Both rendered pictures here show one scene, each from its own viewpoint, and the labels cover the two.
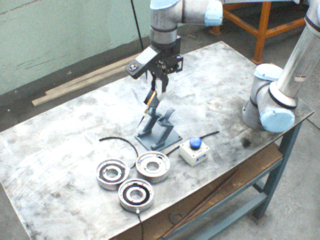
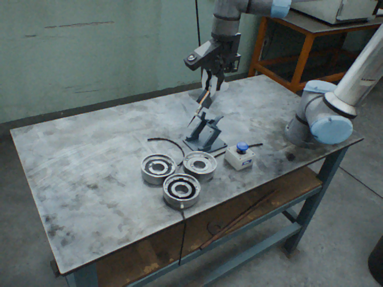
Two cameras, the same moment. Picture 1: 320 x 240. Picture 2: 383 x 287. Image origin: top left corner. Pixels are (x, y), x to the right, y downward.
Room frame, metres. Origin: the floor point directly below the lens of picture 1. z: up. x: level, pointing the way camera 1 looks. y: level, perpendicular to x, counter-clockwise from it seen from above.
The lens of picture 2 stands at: (0.05, 0.05, 1.49)
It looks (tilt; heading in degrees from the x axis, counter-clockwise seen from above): 37 degrees down; 0
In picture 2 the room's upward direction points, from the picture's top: 8 degrees clockwise
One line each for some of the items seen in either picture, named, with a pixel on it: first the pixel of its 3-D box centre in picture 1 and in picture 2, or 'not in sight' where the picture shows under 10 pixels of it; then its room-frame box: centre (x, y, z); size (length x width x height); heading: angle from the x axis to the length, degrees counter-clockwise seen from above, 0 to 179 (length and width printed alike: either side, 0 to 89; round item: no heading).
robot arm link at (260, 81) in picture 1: (268, 84); (318, 101); (1.08, -0.38, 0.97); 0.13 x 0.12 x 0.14; 0
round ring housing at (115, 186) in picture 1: (112, 174); (158, 169); (0.77, 0.14, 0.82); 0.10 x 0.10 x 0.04
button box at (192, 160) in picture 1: (195, 150); (241, 155); (0.89, -0.12, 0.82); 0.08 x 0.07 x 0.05; 128
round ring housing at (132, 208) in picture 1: (136, 196); (181, 191); (0.69, 0.06, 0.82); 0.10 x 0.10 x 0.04
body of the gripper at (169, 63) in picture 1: (164, 55); (222, 52); (0.96, 0.00, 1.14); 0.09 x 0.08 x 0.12; 129
